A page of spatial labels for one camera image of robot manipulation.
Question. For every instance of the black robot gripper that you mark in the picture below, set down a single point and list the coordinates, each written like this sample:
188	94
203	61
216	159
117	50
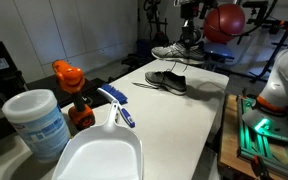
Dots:
189	9

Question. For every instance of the grey running sneaker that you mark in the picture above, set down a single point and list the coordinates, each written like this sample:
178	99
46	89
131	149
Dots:
169	80
175	52

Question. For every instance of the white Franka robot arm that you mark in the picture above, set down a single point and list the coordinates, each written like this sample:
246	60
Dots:
284	78

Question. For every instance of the wooden cart top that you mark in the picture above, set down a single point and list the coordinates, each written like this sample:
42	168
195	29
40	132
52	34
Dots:
229	140

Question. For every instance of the black exercise machine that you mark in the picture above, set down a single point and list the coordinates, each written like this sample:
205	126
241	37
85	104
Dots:
159	36

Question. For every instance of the blue padded bench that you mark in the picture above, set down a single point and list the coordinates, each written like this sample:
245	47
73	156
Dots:
220	50

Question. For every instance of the red exercise ball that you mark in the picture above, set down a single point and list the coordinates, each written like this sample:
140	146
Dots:
227	21

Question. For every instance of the blue hand brush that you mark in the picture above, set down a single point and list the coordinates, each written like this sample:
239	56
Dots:
115	94

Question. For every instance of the orange black clamp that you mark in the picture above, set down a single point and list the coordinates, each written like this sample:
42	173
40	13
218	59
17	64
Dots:
259	166

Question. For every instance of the white dustpan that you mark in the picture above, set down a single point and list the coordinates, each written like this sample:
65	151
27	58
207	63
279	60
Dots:
100	156

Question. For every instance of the white blue wipes canister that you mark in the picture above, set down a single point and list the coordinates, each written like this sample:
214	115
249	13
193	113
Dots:
39	130

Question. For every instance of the green lit aluminium mount frame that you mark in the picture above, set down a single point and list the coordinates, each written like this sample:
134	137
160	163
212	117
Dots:
267	146

